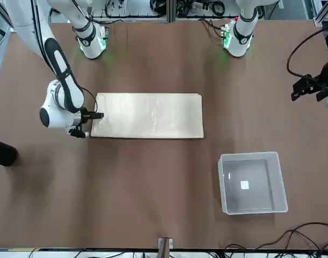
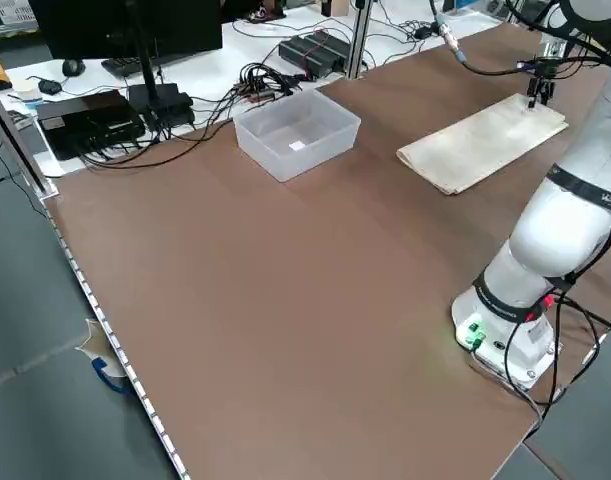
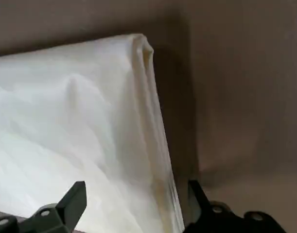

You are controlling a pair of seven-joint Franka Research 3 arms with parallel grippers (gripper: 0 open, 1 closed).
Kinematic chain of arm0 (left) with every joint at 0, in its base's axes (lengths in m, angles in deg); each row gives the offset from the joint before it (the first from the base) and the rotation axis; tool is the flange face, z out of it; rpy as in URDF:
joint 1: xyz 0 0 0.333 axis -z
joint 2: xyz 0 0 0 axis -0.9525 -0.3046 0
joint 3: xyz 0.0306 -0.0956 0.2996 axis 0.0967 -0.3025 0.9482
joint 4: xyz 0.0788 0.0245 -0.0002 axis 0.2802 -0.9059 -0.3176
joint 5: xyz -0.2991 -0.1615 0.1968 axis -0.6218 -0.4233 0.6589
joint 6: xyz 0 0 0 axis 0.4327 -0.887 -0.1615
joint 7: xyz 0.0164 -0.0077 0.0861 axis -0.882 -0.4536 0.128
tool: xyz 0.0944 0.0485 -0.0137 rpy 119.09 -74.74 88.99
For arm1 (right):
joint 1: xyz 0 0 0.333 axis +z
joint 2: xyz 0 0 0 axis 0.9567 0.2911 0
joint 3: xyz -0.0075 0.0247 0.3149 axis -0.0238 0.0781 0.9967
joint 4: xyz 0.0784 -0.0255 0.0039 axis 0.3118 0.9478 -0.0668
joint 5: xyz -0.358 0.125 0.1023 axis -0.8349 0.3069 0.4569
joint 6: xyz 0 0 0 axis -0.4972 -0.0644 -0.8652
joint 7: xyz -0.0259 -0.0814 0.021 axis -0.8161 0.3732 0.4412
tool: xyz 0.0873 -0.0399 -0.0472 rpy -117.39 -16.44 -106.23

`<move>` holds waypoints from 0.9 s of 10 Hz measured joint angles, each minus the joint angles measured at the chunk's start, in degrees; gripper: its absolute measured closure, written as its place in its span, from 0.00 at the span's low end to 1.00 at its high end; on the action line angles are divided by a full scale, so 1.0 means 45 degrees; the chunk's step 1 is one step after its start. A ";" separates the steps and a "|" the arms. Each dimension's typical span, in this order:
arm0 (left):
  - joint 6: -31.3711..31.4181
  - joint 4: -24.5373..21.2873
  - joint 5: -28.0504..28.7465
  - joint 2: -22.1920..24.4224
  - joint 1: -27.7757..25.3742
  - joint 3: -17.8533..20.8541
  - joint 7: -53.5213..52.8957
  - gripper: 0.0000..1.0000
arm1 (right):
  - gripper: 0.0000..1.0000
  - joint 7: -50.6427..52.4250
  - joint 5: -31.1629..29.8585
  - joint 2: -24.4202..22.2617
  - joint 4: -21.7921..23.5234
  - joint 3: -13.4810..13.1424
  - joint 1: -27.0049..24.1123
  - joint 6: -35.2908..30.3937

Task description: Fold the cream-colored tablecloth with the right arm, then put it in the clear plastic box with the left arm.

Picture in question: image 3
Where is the cream-colored tablecloth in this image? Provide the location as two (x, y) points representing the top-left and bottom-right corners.
(0, 33), (186, 233)

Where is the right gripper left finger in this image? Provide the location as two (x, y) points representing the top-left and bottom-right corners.
(0, 181), (87, 233)

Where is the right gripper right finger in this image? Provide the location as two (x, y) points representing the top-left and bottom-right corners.
(184, 180), (294, 233)

